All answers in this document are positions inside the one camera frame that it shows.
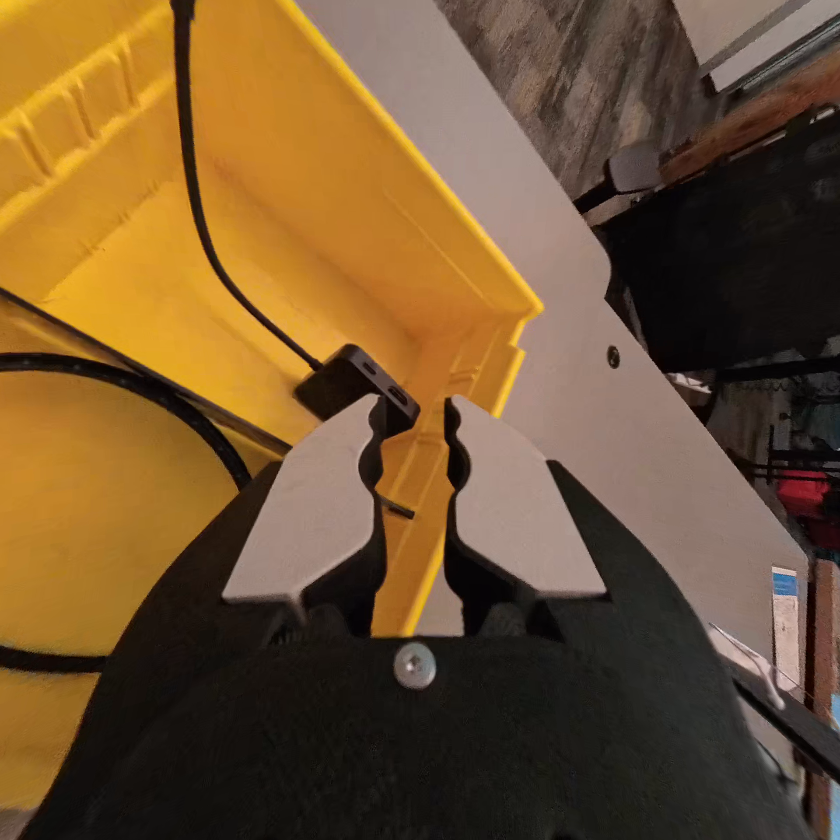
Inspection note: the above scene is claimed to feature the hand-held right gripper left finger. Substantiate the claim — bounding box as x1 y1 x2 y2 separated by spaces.
222 392 387 608

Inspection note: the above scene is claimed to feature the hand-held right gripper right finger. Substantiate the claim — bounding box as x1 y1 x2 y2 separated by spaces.
443 394 609 601

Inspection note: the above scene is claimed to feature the dark grey hub adapter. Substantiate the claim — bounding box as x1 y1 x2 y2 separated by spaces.
294 343 421 439

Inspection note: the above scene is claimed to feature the thick black hdmi cable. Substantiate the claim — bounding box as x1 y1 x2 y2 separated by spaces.
0 352 255 675

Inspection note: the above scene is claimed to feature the yellow plastic bin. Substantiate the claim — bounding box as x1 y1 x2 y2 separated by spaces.
0 0 546 811

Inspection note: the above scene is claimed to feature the thin black hub cable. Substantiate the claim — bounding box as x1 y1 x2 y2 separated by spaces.
168 0 326 371

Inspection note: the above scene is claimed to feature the printed paper sheet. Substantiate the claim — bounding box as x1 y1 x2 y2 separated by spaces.
771 566 803 690

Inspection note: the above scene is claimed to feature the red container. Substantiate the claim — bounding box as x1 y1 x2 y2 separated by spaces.
777 469 840 552

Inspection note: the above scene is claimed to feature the black office chair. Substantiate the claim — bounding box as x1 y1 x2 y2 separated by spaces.
574 112 840 375

